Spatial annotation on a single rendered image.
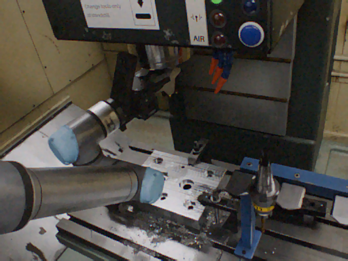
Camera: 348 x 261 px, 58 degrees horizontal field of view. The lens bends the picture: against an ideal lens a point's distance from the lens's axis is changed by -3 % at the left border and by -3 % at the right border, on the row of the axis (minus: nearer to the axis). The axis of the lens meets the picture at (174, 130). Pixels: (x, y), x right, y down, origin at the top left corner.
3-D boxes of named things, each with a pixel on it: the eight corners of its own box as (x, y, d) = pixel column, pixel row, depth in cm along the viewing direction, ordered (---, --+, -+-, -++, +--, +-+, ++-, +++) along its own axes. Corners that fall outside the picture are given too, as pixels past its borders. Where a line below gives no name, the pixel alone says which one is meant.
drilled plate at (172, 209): (199, 230, 96) (198, 219, 93) (122, 202, 109) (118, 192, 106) (228, 178, 111) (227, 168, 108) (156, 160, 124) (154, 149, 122)
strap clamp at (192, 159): (197, 184, 116) (192, 153, 108) (189, 182, 118) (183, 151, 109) (211, 161, 125) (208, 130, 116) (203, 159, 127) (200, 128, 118)
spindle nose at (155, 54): (207, 49, 80) (202, 1, 73) (164, 76, 72) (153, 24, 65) (162, 40, 90) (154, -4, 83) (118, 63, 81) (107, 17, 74)
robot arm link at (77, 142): (55, 160, 73) (39, 132, 67) (93, 133, 78) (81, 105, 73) (73, 175, 68) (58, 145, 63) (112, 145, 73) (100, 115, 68)
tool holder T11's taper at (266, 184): (275, 179, 70) (277, 156, 66) (274, 194, 66) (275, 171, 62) (255, 177, 71) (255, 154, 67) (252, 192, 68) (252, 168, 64)
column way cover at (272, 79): (286, 138, 129) (294, 11, 99) (183, 119, 151) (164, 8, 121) (289, 132, 132) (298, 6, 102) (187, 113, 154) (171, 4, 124)
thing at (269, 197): (279, 185, 71) (280, 177, 70) (277, 206, 67) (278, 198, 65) (251, 181, 74) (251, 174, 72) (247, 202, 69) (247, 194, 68)
